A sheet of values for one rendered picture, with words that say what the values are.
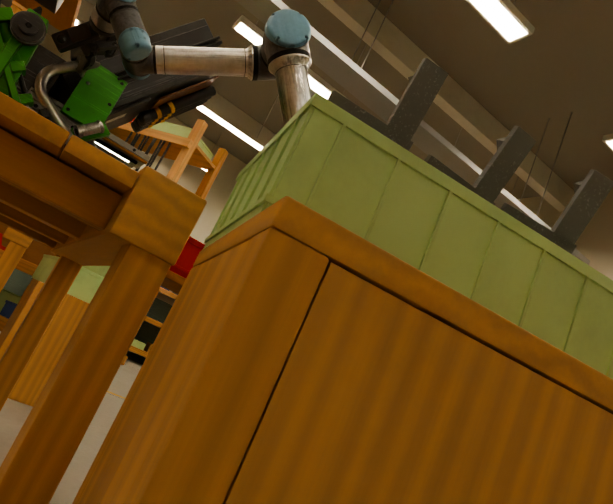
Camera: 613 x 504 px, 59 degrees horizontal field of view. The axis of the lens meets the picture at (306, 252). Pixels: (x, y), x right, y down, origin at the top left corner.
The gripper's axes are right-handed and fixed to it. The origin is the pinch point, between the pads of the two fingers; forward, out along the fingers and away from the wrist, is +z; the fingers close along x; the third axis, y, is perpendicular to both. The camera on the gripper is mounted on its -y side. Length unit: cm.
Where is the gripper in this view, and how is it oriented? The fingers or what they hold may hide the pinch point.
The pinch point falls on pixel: (74, 64)
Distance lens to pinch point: 178.6
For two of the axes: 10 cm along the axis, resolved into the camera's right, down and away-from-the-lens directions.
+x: -4.4, -9.0, 0.1
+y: 6.6, -3.2, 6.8
